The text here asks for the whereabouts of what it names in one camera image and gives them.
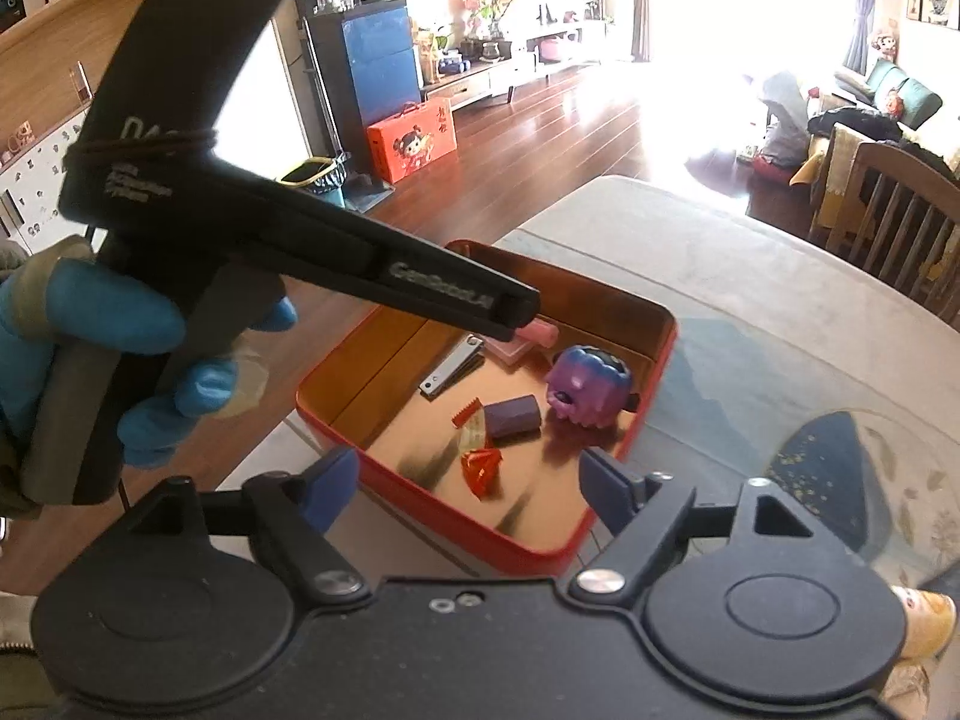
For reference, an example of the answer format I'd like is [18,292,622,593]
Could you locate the purple octopus toy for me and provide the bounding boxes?
[544,345,638,430]

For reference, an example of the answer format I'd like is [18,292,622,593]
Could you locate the wooden shelf unit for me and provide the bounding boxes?
[0,0,188,166]

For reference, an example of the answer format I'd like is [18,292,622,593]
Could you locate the grey-blue plastic bag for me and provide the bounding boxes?
[757,71,811,166]

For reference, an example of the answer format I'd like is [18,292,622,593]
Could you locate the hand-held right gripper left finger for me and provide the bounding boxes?
[127,446,372,608]

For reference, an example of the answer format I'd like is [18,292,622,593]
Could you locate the white cabinet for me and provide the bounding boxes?
[0,37,316,256]

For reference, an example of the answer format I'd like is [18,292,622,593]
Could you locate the dark clothes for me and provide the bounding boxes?
[808,106,901,143]

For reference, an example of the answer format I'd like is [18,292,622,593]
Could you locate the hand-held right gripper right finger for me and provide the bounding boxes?
[568,446,818,607]

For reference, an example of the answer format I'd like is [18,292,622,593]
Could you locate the metal nail clipper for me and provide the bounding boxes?
[418,337,487,400]

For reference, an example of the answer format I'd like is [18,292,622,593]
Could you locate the orange gift box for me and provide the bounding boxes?
[366,96,458,185]

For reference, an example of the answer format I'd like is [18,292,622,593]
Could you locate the printed table cover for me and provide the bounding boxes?
[202,174,960,720]

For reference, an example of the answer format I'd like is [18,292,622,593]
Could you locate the flower arrangement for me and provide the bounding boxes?
[461,0,511,61]

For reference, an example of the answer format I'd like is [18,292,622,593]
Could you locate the wooden chair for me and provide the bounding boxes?
[821,142,960,316]

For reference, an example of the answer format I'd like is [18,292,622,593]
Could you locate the pink square box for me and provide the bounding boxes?
[484,337,542,367]

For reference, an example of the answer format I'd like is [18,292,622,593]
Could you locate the blue trash bin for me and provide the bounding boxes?
[279,155,347,209]

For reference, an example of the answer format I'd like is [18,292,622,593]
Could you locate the dark purple block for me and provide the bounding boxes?
[484,395,542,442]

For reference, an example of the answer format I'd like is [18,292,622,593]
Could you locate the olive jacket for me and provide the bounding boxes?
[0,592,57,720]

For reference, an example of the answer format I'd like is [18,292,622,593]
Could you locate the red tin box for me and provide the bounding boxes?
[295,238,678,578]

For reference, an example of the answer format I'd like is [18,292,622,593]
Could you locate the clear red candy wrapper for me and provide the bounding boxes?
[450,399,488,451]

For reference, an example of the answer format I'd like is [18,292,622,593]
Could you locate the grey curtain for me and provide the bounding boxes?
[844,0,878,72]
[630,0,655,61]

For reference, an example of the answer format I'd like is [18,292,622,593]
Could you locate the teal sofa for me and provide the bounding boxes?
[832,58,944,136]

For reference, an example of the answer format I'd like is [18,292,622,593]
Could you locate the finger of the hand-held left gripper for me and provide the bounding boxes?
[484,285,542,344]

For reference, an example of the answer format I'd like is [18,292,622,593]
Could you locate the black blue cabinet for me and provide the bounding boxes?
[307,4,425,166]

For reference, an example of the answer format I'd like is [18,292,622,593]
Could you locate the grey dustpan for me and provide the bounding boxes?
[345,172,395,212]

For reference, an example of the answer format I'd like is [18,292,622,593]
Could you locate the yellow cloth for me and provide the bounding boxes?
[791,124,856,230]

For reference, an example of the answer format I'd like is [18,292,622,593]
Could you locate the wooden tv cabinet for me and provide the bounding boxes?
[420,19,601,110]

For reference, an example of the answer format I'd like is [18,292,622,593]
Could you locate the person's left hand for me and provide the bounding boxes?
[0,236,297,466]

